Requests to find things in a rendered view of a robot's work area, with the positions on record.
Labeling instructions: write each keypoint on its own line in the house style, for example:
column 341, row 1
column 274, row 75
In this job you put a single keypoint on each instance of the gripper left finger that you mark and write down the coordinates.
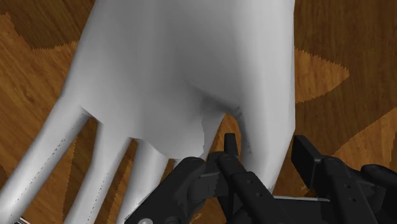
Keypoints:
column 242, row 186

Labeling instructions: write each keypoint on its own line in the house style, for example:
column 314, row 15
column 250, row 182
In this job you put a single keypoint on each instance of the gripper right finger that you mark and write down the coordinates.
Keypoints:
column 341, row 186

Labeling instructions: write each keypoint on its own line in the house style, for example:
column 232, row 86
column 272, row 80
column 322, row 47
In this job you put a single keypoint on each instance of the white hand figure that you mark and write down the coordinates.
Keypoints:
column 173, row 77

